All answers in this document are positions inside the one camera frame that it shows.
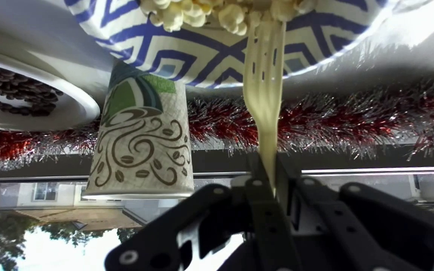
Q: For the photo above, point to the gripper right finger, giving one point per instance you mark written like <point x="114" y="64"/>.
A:
<point x="382" y="218"/>

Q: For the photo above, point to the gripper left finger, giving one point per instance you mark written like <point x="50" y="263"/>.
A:
<point x="187" y="218"/>

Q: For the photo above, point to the white plastic fork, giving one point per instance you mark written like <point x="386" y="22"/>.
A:
<point x="264" y="94"/>

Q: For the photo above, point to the blue and white paper bowl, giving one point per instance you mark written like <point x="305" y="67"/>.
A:
<point x="209" y="56"/>

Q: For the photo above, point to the heap of popcorn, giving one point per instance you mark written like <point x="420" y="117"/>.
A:
<point x="187" y="13"/>

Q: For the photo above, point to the printed paper coffee cup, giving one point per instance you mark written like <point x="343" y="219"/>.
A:
<point x="141" y="150"/>

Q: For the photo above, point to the red and silver tinsel garland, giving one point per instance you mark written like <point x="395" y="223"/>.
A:
<point x="352" y="120"/>

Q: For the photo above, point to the white plate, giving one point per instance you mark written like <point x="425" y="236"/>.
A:
<point x="77" y="109"/>

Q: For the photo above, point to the heap of coffee beans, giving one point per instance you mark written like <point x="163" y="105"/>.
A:
<point x="17" y="90"/>

